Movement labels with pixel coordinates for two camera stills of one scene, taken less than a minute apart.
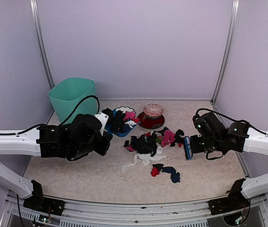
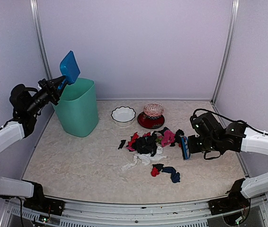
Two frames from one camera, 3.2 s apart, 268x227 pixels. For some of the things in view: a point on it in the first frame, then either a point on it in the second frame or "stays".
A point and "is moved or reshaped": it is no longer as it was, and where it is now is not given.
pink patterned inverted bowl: (153, 110) stays
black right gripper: (195, 147) stays
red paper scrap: (155, 172) stays
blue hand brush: (188, 148) is moved or reshaped
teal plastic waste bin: (65, 96) stays
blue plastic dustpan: (118, 128) to (69, 68)
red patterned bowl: (150, 122) stays
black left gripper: (102, 150) to (50, 87)
